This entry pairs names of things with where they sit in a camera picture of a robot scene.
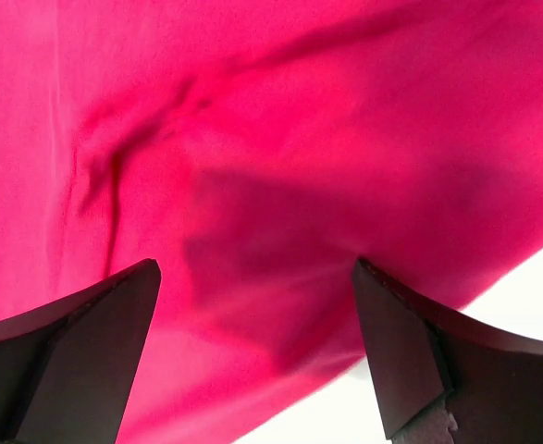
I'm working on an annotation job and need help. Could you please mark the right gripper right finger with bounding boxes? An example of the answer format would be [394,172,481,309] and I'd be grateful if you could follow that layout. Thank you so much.
[352,258,543,443]

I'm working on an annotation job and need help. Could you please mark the crimson red t shirt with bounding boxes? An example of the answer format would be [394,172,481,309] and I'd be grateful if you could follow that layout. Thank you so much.
[0,1,543,443]

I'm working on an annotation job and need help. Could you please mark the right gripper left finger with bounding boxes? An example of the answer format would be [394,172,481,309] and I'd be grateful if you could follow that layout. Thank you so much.
[0,259,161,444]

